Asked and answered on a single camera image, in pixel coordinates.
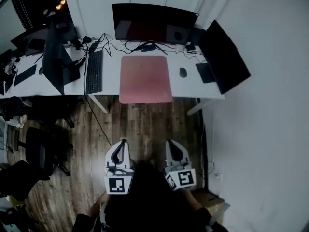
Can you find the wide curved black monitor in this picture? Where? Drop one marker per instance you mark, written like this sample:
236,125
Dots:
149,20

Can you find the black office chair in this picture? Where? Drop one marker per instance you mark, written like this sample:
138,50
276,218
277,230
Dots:
38,151

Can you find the slim black keyboard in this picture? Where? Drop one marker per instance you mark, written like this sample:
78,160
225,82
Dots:
25,75

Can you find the black computer mouse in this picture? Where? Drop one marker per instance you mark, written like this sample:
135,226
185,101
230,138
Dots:
183,72

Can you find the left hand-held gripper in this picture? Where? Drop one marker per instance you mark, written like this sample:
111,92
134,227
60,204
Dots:
117,185

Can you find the black usb hub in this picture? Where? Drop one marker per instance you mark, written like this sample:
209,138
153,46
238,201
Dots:
148,48

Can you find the black power adapter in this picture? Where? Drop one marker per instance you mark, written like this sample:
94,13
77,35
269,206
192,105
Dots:
93,46

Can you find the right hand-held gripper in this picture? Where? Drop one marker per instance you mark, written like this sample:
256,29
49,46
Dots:
186,178

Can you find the black monitor with logo back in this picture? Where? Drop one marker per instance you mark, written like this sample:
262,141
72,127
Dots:
53,62

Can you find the person's black top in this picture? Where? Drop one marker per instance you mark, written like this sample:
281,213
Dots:
154,209

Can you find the flat black monitor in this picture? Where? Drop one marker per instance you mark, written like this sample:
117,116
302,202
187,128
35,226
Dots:
224,59

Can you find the cardboard box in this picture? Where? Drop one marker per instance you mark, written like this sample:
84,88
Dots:
212,202

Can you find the small black round device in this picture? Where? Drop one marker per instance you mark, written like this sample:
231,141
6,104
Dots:
190,47

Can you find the person's right forearm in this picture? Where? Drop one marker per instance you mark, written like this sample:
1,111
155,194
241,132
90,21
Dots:
194,199

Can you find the dark padded chair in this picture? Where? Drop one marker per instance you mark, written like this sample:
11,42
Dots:
19,180

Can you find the person's left forearm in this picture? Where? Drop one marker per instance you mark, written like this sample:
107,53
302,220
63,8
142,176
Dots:
97,204

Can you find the white power strip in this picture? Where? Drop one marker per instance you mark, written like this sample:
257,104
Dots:
83,40

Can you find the small white adapter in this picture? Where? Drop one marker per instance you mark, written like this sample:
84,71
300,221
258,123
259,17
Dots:
179,49

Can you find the dark laptop screen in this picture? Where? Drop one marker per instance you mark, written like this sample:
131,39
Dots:
31,41

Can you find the white desk leg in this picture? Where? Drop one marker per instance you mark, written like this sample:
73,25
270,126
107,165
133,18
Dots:
99,104
199,106

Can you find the pink desk mat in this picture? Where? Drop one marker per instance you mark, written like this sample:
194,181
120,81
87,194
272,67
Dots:
144,81

